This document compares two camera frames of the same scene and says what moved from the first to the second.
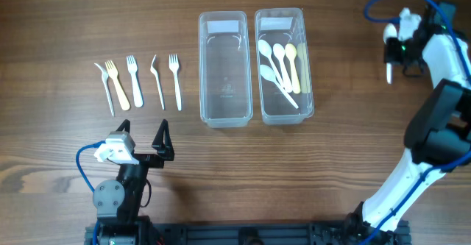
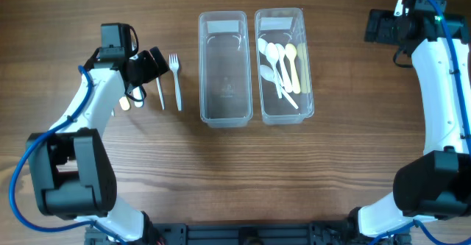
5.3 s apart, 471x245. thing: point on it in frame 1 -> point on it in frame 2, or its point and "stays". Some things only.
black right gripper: (390, 55) -> (377, 28)
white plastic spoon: (268, 73) stays
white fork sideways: (154, 70) stays
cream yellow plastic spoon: (291, 51) stays
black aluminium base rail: (332, 232) stays
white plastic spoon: (389, 32) -> (272, 54)
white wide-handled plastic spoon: (279, 51) stays
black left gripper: (164, 150) -> (153, 69)
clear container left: (225, 74) stays
